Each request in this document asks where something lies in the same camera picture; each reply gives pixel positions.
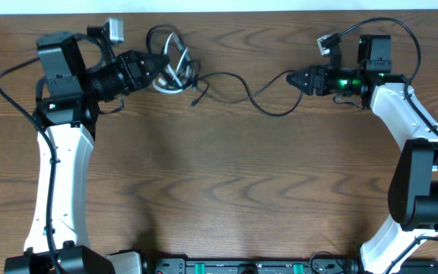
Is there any left camera black cable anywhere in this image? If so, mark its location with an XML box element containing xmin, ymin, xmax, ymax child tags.
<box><xmin>0</xmin><ymin>56</ymin><xmax>66</xmax><ymax>274</ymax></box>

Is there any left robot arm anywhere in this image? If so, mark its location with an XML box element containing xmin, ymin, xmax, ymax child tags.
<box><xmin>5</xmin><ymin>22</ymin><xmax>170</xmax><ymax>273</ymax></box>

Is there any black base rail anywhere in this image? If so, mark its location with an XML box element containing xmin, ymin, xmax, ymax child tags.
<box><xmin>106</xmin><ymin>249</ymin><xmax>438</xmax><ymax>274</ymax></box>

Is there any white usb cable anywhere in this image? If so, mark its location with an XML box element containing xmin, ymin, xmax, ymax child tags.
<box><xmin>152</xmin><ymin>32</ymin><xmax>196</xmax><ymax>94</ymax></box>

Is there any right camera black cable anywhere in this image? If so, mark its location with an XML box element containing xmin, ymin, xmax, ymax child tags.
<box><xmin>332</xmin><ymin>17</ymin><xmax>438</xmax><ymax>274</ymax></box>

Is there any black usb cable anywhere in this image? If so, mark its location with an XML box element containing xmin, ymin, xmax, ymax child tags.
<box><xmin>144</xmin><ymin>24</ymin><xmax>304</xmax><ymax>117</ymax></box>

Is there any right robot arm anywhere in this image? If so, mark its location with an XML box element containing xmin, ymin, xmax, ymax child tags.
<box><xmin>286</xmin><ymin>35</ymin><xmax>438</xmax><ymax>273</ymax></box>

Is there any camera black cable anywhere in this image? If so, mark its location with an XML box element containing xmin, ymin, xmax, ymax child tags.
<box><xmin>332</xmin><ymin>17</ymin><xmax>438</xmax><ymax>274</ymax></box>
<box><xmin>0</xmin><ymin>56</ymin><xmax>66</xmax><ymax>274</ymax></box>

